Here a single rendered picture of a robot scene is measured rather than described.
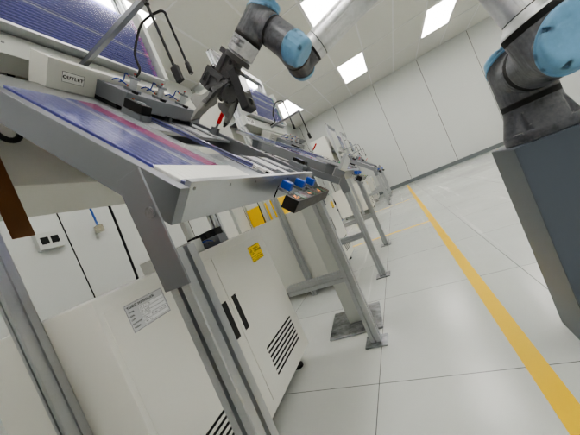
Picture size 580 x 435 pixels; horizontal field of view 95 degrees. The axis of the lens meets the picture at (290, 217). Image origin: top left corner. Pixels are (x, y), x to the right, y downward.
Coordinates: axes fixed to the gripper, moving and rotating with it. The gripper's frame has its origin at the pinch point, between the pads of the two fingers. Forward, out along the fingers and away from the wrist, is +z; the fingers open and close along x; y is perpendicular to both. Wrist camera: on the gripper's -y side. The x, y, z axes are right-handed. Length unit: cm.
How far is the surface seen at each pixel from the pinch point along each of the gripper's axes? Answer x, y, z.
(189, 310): 42, -40, 10
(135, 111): 7.2, 19.4, 9.5
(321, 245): -51, -47, 26
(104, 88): 6.0, 35.2, 11.3
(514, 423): 5, -105, 5
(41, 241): -34, 97, 150
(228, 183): 25.9, -27.0, -1.8
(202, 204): 31.9, -27.9, 1.6
